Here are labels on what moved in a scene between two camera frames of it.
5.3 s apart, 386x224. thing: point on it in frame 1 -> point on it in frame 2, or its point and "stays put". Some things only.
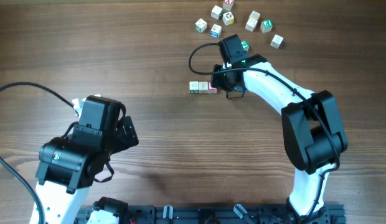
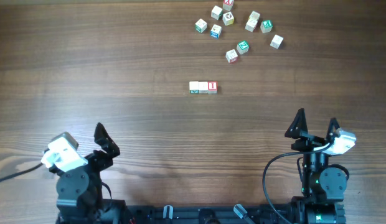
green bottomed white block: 193,87 stays put
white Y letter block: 203,86 stays put
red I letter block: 211,90 stays put
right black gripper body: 222,81 -> 308,143
